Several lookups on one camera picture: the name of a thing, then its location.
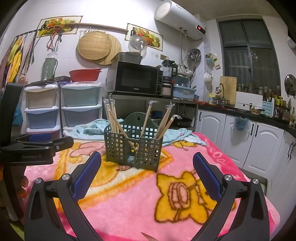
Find metal faucet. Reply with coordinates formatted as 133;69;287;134
216;83;227;106

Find black kitchen countertop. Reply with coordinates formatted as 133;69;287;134
198;103;296;135

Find hanging steel bowls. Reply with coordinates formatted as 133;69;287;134
187;48;201;61

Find black blender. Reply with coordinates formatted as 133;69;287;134
161;60;178;97

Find wooden cutting board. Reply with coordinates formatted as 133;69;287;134
220;76;237;105

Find grey green water bottle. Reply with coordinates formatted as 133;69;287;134
42;52;58;80

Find wall utensil holder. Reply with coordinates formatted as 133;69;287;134
206;53;221;69

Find row of spice jars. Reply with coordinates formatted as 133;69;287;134
237;84;281;95

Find dark framed window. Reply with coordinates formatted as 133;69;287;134
216;16;281;88

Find light blue cloth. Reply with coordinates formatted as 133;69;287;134
63;119;207;146

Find blue hanging bag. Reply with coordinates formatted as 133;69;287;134
234;117;250;131

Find round wooden board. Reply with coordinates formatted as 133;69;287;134
96;34;122;66

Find dark flat tray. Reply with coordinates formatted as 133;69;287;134
30;76;71;87

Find long wooden rolling pin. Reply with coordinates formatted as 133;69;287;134
38;23;129;33

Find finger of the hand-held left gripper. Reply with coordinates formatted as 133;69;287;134
2;136;75;153
14;133;52;143

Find black microwave oven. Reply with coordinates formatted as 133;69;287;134
107;61;163;96

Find pile of wooden chopsticks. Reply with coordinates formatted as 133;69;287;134
103;98;183;151

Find pink printed blanket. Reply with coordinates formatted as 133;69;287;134
23;132;280;241

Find metal pot lid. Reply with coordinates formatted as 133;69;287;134
284;75;296;96

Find white water heater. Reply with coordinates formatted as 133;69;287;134
154;0;207;40

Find drawer tower with beige drawer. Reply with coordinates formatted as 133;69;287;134
24;84;61;139

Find green plastic utensil basket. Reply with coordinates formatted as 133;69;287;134
104;112;164;172

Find clear glass lid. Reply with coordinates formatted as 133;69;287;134
128;35;148;56

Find drawer tower with teal drawer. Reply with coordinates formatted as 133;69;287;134
60;82;103;132

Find wide fruit wall poster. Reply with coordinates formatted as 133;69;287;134
37;16;83;36

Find white box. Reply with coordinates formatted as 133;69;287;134
235;91;264;111

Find red plastic basin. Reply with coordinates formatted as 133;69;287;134
69;69;102;82

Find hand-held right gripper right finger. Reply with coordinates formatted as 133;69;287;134
193;152;270;241

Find small fruit wall poster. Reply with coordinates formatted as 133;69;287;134
126;23;163;52

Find blue knife holder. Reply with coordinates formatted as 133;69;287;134
262;100;275;116

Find person's left hand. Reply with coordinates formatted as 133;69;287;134
20;175;28;197

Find yellow apron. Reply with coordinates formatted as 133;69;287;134
8;37;22;81

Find round bamboo tray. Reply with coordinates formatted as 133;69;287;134
77;31;112;61

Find black frying pan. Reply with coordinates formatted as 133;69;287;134
172;117;193;127

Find grey rectangular tub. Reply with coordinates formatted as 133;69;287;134
110;52;143;65

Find group of condiment bottles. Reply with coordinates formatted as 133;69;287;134
274;95;296;128

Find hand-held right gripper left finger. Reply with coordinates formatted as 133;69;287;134
24;151;102;241

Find metal shelf rack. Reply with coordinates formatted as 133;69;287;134
105;93;199;133

